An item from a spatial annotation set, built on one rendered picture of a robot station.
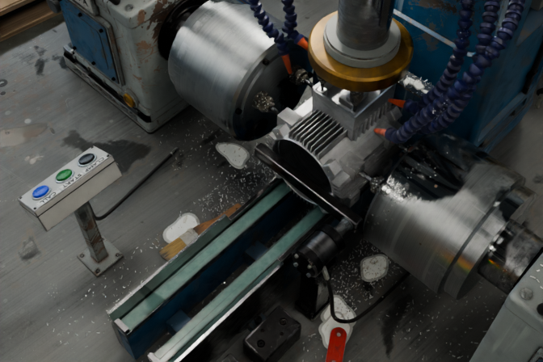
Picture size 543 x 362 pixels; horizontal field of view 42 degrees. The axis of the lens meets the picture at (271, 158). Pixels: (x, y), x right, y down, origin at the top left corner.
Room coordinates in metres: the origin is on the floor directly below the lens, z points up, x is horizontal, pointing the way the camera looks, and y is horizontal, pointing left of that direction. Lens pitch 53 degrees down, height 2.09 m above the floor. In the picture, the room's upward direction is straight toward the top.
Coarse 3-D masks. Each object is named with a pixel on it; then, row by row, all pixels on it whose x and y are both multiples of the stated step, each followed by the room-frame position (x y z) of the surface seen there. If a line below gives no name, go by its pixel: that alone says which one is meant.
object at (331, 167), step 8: (392, 112) 0.87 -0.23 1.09; (400, 112) 0.88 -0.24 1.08; (392, 120) 0.87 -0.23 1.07; (280, 128) 0.83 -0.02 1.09; (288, 128) 0.83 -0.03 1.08; (280, 136) 0.82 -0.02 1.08; (328, 160) 0.76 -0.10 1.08; (336, 160) 0.76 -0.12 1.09; (328, 168) 0.74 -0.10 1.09; (336, 168) 0.74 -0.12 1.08; (280, 176) 0.82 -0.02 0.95; (328, 176) 0.74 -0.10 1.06; (320, 208) 0.75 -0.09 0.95
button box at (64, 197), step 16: (96, 160) 0.77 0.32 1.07; (112, 160) 0.77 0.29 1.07; (80, 176) 0.73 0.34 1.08; (96, 176) 0.74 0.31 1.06; (112, 176) 0.75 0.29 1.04; (48, 192) 0.70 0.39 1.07; (64, 192) 0.70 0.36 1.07; (80, 192) 0.71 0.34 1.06; (96, 192) 0.72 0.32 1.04; (32, 208) 0.66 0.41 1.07; (48, 208) 0.67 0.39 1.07; (64, 208) 0.68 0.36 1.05; (48, 224) 0.65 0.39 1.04
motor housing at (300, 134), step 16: (304, 112) 0.89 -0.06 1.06; (320, 112) 0.86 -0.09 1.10; (304, 128) 0.81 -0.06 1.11; (320, 128) 0.82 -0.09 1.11; (336, 128) 0.82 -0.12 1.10; (272, 144) 0.84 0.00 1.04; (288, 144) 0.87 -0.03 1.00; (304, 144) 0.79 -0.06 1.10; (320, 144) 0.79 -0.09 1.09; (336, 144) 0.80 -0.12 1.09; (352, 144) 0.81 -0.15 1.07; (368, 144) 0.81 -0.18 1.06; (288, 160) 0.85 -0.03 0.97; (304, 160) 0.86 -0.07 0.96; (320, 160) 0.76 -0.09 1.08; (368, 160) 0.79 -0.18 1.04; (384, 160) 0.82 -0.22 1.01; (320, 176) 0.83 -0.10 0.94; (336, 176) 0.75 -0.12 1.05; (336, 192) 0.73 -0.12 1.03; (352, 192) 0.75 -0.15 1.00
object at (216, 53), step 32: (224, 0) 1.10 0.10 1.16; (192, 32) 1.03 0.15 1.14; (224, 32) 1.01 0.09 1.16; (256, 32) 1.01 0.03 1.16; (192, 64) 0.98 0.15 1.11; (224, 64) 0.95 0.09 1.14; (256, 64) 0.94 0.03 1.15; (192, 96) 0.95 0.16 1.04; (224, 96) 0.91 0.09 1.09; (256, 96) 0.92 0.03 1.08; (288, 96) 1.00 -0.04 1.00; (224, 128) 0.90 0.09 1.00; (256, 128) 0.92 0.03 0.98
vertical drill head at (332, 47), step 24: (360, 0) 0.84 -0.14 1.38; (384, 0) 0.85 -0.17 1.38; (336, 24) 0.88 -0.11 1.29; (360, 24) 0.84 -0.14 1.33; (384, 24) 0.85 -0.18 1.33; (312, 48) 0.87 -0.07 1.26; (336, 48) 0.85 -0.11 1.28; (360, 48) 0.84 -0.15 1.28; (384, 48) 0.85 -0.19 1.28; (408, 48) 0.87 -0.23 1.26; (336, 72) 0.81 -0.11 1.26; (360, 72) 0.81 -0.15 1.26; (384, 72) 0.81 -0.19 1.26; (360, 96) 0.82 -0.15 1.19
